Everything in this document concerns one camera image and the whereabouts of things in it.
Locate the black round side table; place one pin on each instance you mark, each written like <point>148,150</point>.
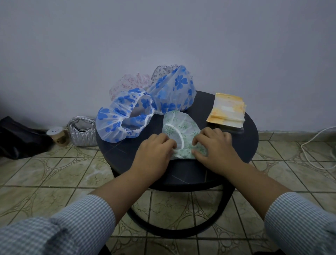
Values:
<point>120,157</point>

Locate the person's left hand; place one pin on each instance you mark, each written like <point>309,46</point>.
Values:
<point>152,160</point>

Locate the ribbon spool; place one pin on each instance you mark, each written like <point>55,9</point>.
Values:
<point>57,135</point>

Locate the blue flower shower cap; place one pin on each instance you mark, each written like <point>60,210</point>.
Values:
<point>170,99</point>
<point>107,126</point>

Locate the black bag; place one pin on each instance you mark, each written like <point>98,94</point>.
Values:
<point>21,142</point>

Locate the person's right hand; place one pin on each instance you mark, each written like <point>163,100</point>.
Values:
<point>220,155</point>

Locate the blue cap clear packet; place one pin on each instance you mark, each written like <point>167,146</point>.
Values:
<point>236,130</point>

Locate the person's left forearm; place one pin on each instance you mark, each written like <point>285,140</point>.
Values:
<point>118,194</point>

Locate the green print shower cap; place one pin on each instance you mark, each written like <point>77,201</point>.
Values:
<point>183,123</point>

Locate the silver quilted handbag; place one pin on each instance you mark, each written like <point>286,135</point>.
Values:
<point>82,136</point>

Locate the stack of yellow small pouches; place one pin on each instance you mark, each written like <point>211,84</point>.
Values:
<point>225,107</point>

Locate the pink print shower cap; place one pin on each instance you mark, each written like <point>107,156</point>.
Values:
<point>123,82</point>

